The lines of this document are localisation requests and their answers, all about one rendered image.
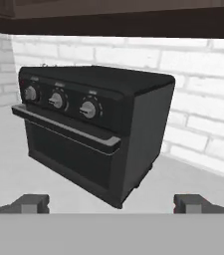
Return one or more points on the black toaster oven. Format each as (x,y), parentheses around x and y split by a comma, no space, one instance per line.
(116,116)

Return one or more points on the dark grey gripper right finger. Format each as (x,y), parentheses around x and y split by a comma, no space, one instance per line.
(190,203)

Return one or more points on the dark brown wall cabinet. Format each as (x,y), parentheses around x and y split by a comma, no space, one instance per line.
(116,16)

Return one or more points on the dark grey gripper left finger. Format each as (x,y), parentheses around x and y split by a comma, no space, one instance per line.
(30,203)

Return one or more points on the grey toaster oven knob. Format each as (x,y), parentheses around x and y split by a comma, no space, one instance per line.
(88,110)
(56,100)
(31,93)

